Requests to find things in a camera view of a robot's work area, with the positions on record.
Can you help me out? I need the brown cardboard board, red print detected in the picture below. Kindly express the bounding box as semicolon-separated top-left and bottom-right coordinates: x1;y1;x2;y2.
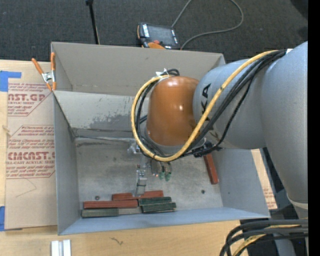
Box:
0;59;279;232

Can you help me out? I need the red-brown flat block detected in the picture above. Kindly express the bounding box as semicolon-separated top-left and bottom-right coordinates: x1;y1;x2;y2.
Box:
83;199;139;210
111;190;165;201
202;152;220;185

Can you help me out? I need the grey metal bin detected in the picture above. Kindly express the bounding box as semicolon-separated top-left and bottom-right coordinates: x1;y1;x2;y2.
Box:
50;41;272;236

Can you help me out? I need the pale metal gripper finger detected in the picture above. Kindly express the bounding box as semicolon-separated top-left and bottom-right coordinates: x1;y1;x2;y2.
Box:
134;169;148;197
126;142;141;155

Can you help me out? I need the dark green flat block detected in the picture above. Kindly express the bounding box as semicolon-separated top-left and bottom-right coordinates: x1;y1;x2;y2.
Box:
138;196;173;206
140;202;177;214
81;207;143;218

